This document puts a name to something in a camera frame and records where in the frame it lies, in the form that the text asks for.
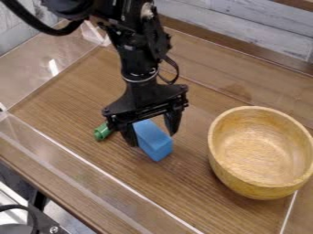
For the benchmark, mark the black metal table bracket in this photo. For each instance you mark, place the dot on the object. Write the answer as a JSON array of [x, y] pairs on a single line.
[[37, 220]]

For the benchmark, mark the blue foam block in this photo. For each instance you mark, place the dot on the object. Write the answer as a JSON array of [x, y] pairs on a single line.
[[152, 140]]

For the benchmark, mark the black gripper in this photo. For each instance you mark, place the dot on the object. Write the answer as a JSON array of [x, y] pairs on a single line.
[[144, 100]]

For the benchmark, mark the brown wooden bowl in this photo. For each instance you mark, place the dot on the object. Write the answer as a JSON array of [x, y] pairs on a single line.
[[259, 152]]

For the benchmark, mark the clear acrylic tray wall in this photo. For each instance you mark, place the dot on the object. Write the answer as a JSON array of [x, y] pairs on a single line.
[[57, 80]]

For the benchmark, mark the green white dry-erase marker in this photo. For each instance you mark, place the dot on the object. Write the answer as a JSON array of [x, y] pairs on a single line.
[[101, 132]]

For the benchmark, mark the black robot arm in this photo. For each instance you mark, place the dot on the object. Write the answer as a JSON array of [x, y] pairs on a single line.
[[135, 32]]

